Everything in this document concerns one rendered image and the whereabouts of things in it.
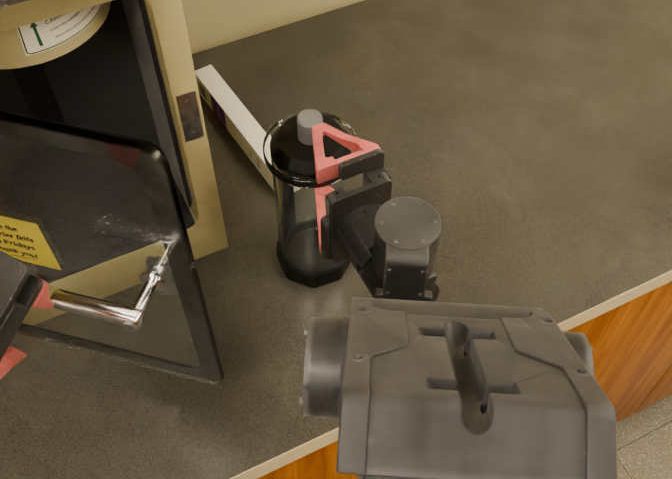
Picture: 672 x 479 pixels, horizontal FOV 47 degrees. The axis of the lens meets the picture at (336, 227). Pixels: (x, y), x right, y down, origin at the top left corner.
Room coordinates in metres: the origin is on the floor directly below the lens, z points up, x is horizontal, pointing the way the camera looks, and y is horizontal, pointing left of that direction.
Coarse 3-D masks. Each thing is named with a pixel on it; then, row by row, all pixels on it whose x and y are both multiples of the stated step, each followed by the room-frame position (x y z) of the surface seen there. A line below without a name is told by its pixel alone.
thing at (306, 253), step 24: (336, 120) 0.64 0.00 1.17; (264, 144) 0.60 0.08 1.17; (288, 192) 0.56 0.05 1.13; (312, 192) 0.55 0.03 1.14; (288, 216) 0.56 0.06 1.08; (312, 216) 0.55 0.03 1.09; (288, 240) 0.57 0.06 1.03; (312, 240) 0.55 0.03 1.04; (312, 264) 0.55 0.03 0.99; (336, 264) 0.57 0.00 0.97
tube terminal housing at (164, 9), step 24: (48, 0) 0.57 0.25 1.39; (72, 0) 0.57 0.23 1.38; (96, 0) 0.58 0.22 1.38; (144, 0) 0.63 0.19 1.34; (168, 0) 0.61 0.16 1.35; (0, 24) 0.55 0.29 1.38; (24, 24) 0.55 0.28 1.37; (168, 24) 0.61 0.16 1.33; (168, 48) 0.61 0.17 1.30; (168, 72) 0.60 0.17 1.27; (192, 72) 0.62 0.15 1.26; (168, 96) 0.63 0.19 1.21; (192, 144) 0.61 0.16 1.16; (192, 168) 0.61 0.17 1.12; (192, 192) 0.63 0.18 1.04; (216, 192) 0.62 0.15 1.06; (192, 216) 0.61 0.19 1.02; (216, 216) 0.61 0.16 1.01; (192, 240) 0.60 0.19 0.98; (216, 240) 0.61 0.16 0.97
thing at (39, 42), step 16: (64, 16) 0.60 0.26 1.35; (80, 16) 0.61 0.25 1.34; (96, 16) 0.62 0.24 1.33; (0, 32) 0.57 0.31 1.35; (16, 32) 0.57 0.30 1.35; (32, 32) 0.58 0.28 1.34; (48, 32) 0.58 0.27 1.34; (64, 32) 0.59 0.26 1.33; (80, 32) 0.60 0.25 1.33; (0, 48) 0.56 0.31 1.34; (16, 48) 0.57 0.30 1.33; (32, 48) 0.57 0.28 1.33; (48, 48) 0.57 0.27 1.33; (64, 48) 0.58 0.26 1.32; (0, 64) 0.56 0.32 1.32; (16, 64) 0.56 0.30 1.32; (32, 64) 0.56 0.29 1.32
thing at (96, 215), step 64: (0, 128) 0.42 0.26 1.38; (64, 128) 0.41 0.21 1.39; (0, 192) 0.43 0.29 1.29; (64, 192) 0.41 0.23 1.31; (128, 192) 0.39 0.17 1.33; (64, 256) 0.42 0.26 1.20; (128, 256) 0.40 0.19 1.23; (192, 256) 0.39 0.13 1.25; (64, 320) 0.43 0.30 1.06; (192, 320) 0.39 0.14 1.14
